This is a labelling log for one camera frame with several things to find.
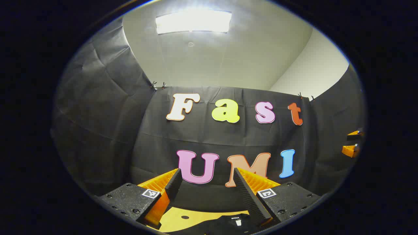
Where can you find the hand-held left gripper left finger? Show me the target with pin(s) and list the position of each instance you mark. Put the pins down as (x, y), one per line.
(174, 186)

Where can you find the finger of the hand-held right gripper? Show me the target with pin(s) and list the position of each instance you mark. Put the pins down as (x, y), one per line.
(351, 150)
(355, 135)

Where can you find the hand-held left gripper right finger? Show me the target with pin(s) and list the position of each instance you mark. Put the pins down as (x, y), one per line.
(248, 195)

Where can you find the black buttoned shirt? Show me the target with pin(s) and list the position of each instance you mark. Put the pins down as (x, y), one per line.
(225, 225)

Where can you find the black backdrop cloth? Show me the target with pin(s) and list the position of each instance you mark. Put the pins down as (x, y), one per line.
(212, 137)

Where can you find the ceiling light panel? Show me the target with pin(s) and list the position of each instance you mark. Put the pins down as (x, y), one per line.
(194, 21)

